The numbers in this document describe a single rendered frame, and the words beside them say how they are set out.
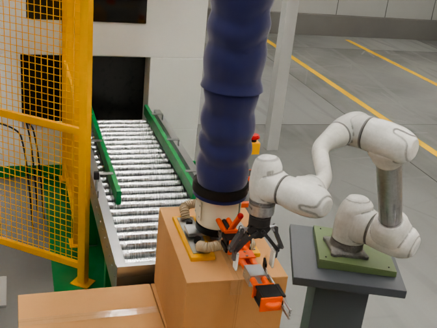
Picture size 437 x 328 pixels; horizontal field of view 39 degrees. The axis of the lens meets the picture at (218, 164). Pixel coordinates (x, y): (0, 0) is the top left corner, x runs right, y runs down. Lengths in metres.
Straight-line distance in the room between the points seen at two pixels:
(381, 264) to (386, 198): 0.47
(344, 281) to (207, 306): 0.72
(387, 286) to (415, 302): 1.39
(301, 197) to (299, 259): 1.02
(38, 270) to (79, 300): 1.24
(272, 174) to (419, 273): 2.72
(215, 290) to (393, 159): 0.82
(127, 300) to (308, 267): 0.83
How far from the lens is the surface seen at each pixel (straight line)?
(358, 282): 2.86
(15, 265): 4.18
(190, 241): 2.52
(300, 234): 3.14
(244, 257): 2.23
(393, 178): 2.52
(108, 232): 3.31
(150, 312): 2.83
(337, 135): 2.35
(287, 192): 1.96
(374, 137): 2.37
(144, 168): 4.22
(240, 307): 2.44
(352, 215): 2.87
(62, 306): 2.86
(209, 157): 2.36
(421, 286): 4.45
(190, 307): 2.38
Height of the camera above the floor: 2.24
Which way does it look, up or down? 23 degrees down
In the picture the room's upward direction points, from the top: 6 degrees clockwise
